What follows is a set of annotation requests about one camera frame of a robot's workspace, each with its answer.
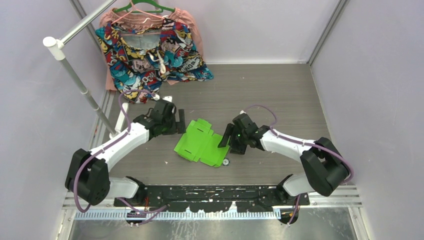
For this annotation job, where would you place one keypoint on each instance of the green clothes hanger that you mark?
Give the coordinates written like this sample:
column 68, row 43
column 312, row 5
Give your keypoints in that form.
column 147, row 6

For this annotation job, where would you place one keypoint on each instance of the metal clothes rack pole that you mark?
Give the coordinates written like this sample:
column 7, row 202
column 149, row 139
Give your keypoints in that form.
column 56, row 45

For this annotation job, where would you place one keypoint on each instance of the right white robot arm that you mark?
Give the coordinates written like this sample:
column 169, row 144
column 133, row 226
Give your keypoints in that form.
column 324, row 169

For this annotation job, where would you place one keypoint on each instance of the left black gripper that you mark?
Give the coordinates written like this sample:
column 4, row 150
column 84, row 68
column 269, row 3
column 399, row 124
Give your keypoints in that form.
column 177, row 127

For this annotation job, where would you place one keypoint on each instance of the colorful patterned shirt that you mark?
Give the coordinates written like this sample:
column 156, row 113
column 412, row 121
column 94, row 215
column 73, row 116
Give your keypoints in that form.
column 142, row 52

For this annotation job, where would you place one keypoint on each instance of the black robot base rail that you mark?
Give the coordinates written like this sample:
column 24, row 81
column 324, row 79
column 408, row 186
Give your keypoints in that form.
column 213, row 198

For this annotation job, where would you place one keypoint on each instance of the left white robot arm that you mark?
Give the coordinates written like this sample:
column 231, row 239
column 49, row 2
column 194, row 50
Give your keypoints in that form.
column 89, row 177

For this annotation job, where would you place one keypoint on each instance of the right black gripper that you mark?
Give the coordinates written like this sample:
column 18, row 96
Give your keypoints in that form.
column 229, row 130

